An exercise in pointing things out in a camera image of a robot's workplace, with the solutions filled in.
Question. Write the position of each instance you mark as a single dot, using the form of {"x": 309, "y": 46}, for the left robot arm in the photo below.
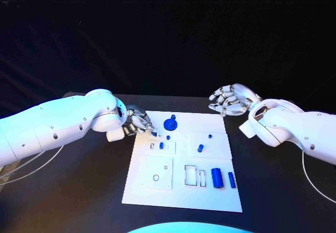
{"x": 59, "y": 116}

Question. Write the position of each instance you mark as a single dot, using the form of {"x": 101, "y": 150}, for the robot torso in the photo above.
{"x": 189, "y": 228}

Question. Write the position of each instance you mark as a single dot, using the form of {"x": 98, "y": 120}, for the blue gear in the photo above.
{"x": 170, "y": 124}

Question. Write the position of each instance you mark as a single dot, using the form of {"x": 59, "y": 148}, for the thin long blue cylinder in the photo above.
{"x": 231, "y": 180}

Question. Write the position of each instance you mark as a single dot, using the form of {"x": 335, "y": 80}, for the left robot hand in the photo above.
{"x": 137, "y": 120}

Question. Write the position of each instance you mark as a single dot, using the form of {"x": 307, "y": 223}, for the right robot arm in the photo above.
{"x": 289, "y": 125}

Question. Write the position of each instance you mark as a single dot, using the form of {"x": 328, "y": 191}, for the white task board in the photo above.
{"x": 183, "y": 160}

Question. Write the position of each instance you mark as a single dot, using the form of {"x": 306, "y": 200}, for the thick long blue cylinder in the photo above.
{"x": 217, "y": 178}

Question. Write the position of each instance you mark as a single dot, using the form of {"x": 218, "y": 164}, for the blue block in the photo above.
{"x": 160, "y": 145}

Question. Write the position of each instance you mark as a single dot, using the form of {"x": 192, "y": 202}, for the short blue cylinder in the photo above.
{"x": 199, "y": 148}

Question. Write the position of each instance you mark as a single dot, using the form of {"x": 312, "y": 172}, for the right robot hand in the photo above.
{"x": 234, "y": 102}

